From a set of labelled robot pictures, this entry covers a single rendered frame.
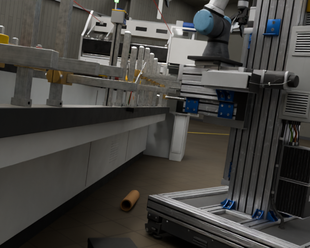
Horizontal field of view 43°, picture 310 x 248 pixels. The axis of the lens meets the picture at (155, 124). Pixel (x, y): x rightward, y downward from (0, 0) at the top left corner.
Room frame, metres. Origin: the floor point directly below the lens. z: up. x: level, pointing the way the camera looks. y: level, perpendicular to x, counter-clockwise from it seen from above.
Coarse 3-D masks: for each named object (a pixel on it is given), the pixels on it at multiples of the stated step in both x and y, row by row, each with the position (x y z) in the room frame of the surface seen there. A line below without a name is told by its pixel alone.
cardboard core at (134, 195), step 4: (132, 192) 2.78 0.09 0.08; (136, 192) 2.82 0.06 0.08; (128, 196) 2.66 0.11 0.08; (132, 196) 2.69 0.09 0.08; (136, 196) 2.76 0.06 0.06; (124, 200) 2.58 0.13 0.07; (128, 200) 2.58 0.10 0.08; (132, 200) 2.63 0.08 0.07; (136, 200) 2.74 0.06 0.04; (120, 204) 2.58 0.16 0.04; (124, 204) 2.66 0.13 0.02; (128, 204) 2.71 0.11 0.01; (132, 204) 2.60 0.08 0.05; (124, 208) 2.60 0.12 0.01; (128, 208) 2.60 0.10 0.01
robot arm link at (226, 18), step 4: (224, 16) 2.13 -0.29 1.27; (224, 20) 2.12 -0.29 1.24; (228, 20) 2.13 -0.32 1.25; (224, 24) 2.10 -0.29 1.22; (228, 24) 2.13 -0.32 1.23; (224, 28) 2.10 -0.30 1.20; (228, 28) 2.13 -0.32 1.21; (220, 32) 2.09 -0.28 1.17; (224, 32) 2.11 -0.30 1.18; (228, 32) 2.14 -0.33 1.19; (216, 36) 2.10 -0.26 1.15; (220, 36) 2.12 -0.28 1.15; (224, 36) 2.12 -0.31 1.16; (228, 36) 2.14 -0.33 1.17; (224, 40) 2.12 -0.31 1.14; (228, 40) 2.15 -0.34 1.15
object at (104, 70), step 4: (100, 64) 1.16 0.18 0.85; (100, 68) 1.16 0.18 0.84; (104, 68) 1.15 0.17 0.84; (108, 68) 1.15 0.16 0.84; (112, 68) 1.15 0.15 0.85; (116, 68) 1.15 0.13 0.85; (120, 68) 1.15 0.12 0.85; (100, 72) 1.16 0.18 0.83; (104, 72) 1.15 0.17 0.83; (108, 72) 1.15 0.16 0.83; (112, 72) 1.15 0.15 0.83; (116, 72) 1.15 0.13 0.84; (120, 72) 1.15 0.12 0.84; (112, 76) 1.17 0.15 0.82; (116, 76) 1.15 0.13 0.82; (120, 76) 1.15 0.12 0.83
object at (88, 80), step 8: (40, 72) 1.44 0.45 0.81; (72, 80) 1.43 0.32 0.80; (80, 80) 1.42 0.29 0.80; (88, 80) 1.42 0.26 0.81; (96, 80) 1.41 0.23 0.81; (104, 80) 1.41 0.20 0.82; (112, 80) 1.41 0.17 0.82; (112, 88) 1.41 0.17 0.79; (120, 88) 1.40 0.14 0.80; (128, 88) 1.40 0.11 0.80; (136, 88) 1.41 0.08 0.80
